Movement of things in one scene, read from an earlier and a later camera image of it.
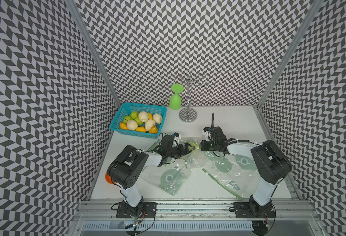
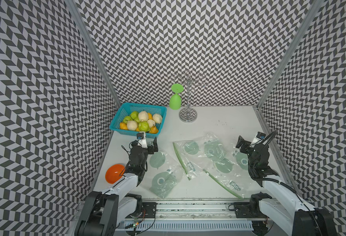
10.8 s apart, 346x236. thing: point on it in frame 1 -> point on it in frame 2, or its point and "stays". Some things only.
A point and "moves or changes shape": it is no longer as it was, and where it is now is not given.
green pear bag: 126,118 stays
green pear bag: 134,114 stays
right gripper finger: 207,146 -> 243,144
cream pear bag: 132,125 stays
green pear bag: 194,144 -> 144,126
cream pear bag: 143,116 stays
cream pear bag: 148,124 stays
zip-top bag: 237,172 stays
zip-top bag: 195,158 moves or changes shape
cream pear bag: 158,118 stays
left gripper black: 183,152 -> 155,148
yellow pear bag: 123,126 stays
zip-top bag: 168,178 moves or changes shape
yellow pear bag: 154,130 stays
